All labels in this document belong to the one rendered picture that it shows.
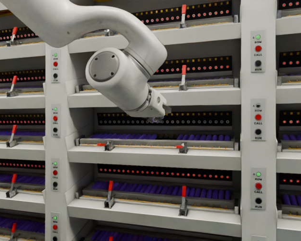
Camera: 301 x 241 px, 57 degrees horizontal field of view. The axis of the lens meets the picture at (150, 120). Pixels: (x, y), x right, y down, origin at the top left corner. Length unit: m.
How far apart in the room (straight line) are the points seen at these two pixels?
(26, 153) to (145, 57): 0.76
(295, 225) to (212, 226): 0.23
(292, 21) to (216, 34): 0.21
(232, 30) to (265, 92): 0.21
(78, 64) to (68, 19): 0.62
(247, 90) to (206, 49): 0.31
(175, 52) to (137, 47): 0.60
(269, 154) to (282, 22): 0.38
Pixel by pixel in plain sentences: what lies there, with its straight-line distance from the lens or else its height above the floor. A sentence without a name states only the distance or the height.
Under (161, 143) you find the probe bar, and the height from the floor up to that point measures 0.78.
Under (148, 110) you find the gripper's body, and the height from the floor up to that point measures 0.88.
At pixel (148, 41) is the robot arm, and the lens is 0.54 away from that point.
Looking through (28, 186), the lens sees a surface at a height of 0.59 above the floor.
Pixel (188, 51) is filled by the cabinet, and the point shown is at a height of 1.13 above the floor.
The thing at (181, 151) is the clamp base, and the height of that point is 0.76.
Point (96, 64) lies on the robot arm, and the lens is 0.52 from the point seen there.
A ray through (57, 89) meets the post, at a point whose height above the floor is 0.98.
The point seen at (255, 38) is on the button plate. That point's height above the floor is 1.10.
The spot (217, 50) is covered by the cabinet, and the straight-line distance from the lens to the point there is 1.11.
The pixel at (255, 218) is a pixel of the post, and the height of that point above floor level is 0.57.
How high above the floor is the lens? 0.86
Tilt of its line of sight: level
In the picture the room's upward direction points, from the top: straight up
